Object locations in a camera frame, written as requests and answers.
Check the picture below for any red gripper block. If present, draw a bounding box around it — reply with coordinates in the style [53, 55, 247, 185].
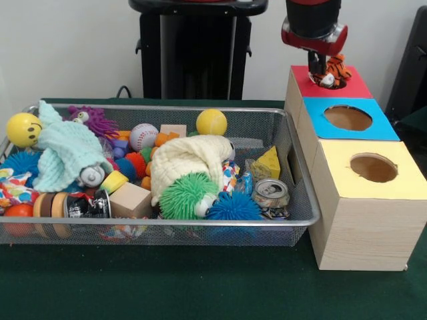
[280, 18, 348, 75]

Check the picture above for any tiger plush toy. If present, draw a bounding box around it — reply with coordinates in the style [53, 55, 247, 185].
[310, 54, 354, 89]

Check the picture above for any cream cloth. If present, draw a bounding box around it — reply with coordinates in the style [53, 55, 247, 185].
[150, 135, 234, 206]

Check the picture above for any wooden box with three holes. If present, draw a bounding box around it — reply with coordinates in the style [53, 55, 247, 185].
[284, 65, 427, 271]

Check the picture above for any silver mesh bin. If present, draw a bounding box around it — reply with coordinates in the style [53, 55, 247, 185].
[0, 103, 321, 248]

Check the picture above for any black chair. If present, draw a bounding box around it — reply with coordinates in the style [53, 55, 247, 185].
[385, 5, 427, 117]

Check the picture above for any dark green table cloth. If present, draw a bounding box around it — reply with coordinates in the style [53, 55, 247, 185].
[393, 106, 427, 143]
[0, 97, 427, 320]

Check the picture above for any plain yellow foam ball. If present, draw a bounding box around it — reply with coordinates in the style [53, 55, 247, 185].
[195, 109, 228, 137]

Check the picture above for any crushed silver can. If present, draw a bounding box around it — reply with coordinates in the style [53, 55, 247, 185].
[252, 179, 290, 220]

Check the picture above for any blue spiky rubber ball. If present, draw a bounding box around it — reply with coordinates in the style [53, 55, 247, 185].
[205, 191, 264, 221]

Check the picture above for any white baseball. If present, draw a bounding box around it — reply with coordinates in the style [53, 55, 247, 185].
[129, 123, 159, 151]

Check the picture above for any green spiky rubber ball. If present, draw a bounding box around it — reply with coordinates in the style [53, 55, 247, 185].
[157, 172, 220, 221]

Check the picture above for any purple spiky toy with eyes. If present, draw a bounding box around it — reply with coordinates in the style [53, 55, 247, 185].
[66, 105, 119, 137]

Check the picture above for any light blue cloth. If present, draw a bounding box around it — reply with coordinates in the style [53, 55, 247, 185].
[31, 99, 113, 193]

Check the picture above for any crushed black can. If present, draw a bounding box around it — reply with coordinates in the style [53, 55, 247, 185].
[63, 189, 111, 219]

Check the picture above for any yellow plastic ball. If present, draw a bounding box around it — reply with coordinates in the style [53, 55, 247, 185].
[5, 112, 43, 149]

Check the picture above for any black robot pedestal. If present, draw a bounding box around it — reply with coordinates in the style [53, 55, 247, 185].
[128, 0, 270, 101]

